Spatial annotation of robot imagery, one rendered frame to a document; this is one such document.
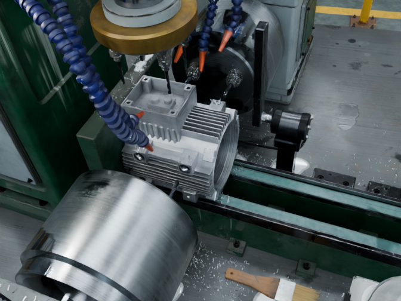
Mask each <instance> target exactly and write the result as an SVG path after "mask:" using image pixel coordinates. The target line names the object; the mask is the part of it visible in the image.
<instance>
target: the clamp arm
mask: <svg viewBox="0 0 401 301"><path fill-rule="evenodd" d="M268 31H269V23H268V22H267V21H259V22H258V24H257V25H256V27H255V30H254V31H253V33H252V39H254V82H253V92H252V95H251V101H253V104H252V126H255V127H261V124H262V122H261V120H262V121H265V119H264V118H262V117H266V115H265V114H267V113H264V99H265V87H266V65H267V43H268ZM263 123H265V122H263Z"/></svg>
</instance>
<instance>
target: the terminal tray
mask: <svg viewBox="0 0 401 301"><path fill-rule="evenodd" d="M169 83H170V86H171V94H169V95H168V90H169V89H167V81H166V79H160V78H155V77H152V76H146V75H143V76H142V77H141V79H140V80H139V81H138V82H137V84H136V85H135V87H134V88H133V89H132V90H131V92H130V93H129V94H128V95H127V97H126V98H125V100H124V101H123V102H122V104H121V107H122V108H124V109H125V111H126V113H128V114H129V115H130V114H137V113H139V112H141V111H144V115H143V116H142V117H141V119H140V122H139V124H138V125H137V126H136V128H135V129H139V130H141V131H142V132H144V133H145V135H146V136H149V135H151V138H154V136H156V138H157V139H159V138H162V140H163V141H164V140H165V139H167V140H168V142H170V141H173V143H174V144H175V143H176V142H180V138H181V129H183V125H184V121H186V117H187V118H188V114H189V113H190V112H191V110H192V109H193V107H195V106H197V94H196V86H195V85H190V84H185V83H181V82H175V81H169ZM159 91H160V92H161V93H160V92H159ZM150 92H151V93H150ZM156 92H157V93H156ZM154 93H155V94H154ZM164 93H165V95H163V94H164ZM166 94H167V95H166ZM173 94H174V95H175V97H174V96H173ZM176 94H178V95H179V96H177V95H176ZM173 97H174V98H173ZM181 98H182V101H181ZM148 100H149V101H148ZM175 100H176V101H175ZM147 102H148V103H147ZM179 102H180V104H179ZM175 103H176V104H175ZM177 105H178V107H179V106H180V107H179V108H178V107H177ZM136 106H137V107H136ZM175 106H176V108H177V109H176V108H175ZM153 110H154V111H153ZM158 110H159V111H158Z"/></svg>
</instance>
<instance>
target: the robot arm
mask: <svg viewBox="0 0 401 301"><path fill-rule="evenodd" d="M350 293H351V294H347V293H345V295H344V300H343V301H401V276H397V277H391V278H388V279H385V280H384V281H382V282H380V283H376V282H371V281H366V280H363V279H358V278H356V279H354V280H353V281H352V284H351V287H350Z"/></svg>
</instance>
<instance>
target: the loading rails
mask: <svg viewBox="0 0 401 301"><path fill-rule="evenodd" d="M239 166H240V167H239ZM236 167H237V170H236ZM241 168H242V169H243V171H242V169H241ZM233 169H235V171H234V170H233ZM238 170H240V171H238ZM236 175H237V176H236ZM222 192H223V193H222ZM226 195H228V196H229V197H228V196H226ZM222 197H223V198H224V199H221V198H222ZM172 198H173V200H174V201H175V202H177V203H178V204H179V205H180V206H181V207H182V208H183V210H184V211H185V212H186V213H187V214H188V216H190V217H191V218H192V219H193V220H192V222H193V224H194V226H195V228H196V230H197V231H200V232H204V233H206V234H210V235H213V236H216V237H220V238H223V239H226V240H229V243H228V245H227V247H226V252H227V253H229V254H232V255H235V256H239V257H243V255H244V252H245V249H246V246H248V247H252V248H256V249H258V250H262V251H265V252H268V253H271V254H275V255H277V256H281V257H284V258H287V259H291V260H294V261H297V262H298V264H297V268H296V271H295V274H296V275H298V276H301V277H304V278H308V279H310V280H313V278H314V274H315V271H316V268H319V269H323V270H326V271H329V272H333V273H335V274H338V275H342V276H345V277H349V278H352V279H353V277H354V276H355V275H357V276H360V277H364V278H367V279H370V280H373V281H377V282H382V281H384V280H386V279H388V278H391V277H397V276H401V199H397V198H392V197H389V196H385V195H380V194H377V193H373V192H368V191H363V190H360V189H356V188H351V187H348V186H344V185H339V184H336V183H332V182H327V181H324V180H320V179H315V178H312V177H308V176H303V175H300V174H296V173H292V172H288V171H284V170H280V169H277V168H272V167H268V166H265V165H260V164H256V163H253V162H248V161H244V160H241V159H234V161H233V165H232V170H231V172H230V174H229V177H228V180H227V183H226V185H225V186H224V189H223V191H221V193H219V196H218V199H217V200H219V201H217V200H216V201H213V200H211V199H207V198H206V196H205V198H201V197H199V198H198V200H197V202H196V203H195V202H191V201H187V200H184V199H183V194H182V192H180V191H175V192H174V193H173V197H172ZM228 198H229V202H228V201H227V200H228ZM227 202H228V203H227Z"/></svg>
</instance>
